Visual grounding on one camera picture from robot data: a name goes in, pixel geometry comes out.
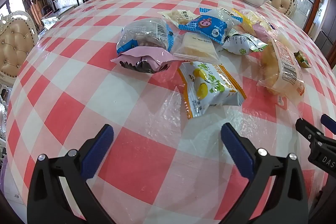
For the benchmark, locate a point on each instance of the green and white packet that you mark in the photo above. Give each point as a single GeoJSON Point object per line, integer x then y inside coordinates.
{"type": "Point", "coordinates": [240, 44]}

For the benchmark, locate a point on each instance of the yellow snack packet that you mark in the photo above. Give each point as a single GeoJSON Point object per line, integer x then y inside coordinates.
{"type": "Point", "coordinates": [248, 22]}

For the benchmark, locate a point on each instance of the pink packet with dark snack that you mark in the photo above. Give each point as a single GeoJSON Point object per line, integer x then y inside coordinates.
{"type": "Point", "coordinates": [143, 58]}

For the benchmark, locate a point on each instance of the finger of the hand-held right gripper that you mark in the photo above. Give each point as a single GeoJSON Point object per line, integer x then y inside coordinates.
{"type": "Point", "coordinates": [329, 123]}
{"type": "Point", "coordinates": [304, 127]}

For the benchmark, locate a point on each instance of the large clear yellow pastry packet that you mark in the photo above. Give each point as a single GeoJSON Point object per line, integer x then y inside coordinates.
{"type": "Point", "coordinates": [281, 69]}

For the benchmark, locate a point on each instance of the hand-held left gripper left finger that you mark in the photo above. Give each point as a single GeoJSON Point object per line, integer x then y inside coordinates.
{"type": "Point", "coordinates": [101, 145]}

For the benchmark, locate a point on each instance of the small gold green packet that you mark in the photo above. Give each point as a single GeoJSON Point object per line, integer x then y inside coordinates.
{"type": "Point", "coordinates": [302, 58]}

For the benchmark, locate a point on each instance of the red white checked tablecloth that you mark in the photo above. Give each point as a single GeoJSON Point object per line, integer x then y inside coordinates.
{"type": "Point", "coordinates": [105, 98]}

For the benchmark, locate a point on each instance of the yellow lemon print packet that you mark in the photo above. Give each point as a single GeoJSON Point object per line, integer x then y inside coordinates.
{"type": "Point", "coordinates": [210, 85]}

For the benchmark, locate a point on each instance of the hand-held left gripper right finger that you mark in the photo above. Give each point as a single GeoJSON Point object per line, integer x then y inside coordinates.
{"type": "Point", "coordinates": [235, 146]}

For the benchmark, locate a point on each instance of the clear packet with pale cake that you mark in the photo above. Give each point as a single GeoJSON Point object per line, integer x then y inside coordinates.
{"type": "Point", "coordinates": [195, 47]}

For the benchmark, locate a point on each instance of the clear blue-edged nut packet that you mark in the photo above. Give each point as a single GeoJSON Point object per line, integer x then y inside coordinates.
{"type": "Point", "coordinates": [143, 35]}

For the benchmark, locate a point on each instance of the white packet with beige pieces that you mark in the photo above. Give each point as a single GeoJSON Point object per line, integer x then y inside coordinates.
{"type": "Point", "coordinates": [174, 16]}

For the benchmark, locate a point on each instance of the white television cabinet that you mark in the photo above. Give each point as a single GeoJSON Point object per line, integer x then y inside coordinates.
{"type": "Point", "coordinates": [56, 18]}

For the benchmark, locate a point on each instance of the blue cartoon print packet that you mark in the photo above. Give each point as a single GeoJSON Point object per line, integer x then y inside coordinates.
{"type": "Point", "coordinates": [207, 24]}

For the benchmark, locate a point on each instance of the small pale pink packet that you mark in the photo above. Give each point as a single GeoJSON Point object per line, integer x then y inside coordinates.
{"type": "Point", "coordinates": [260, 31]}

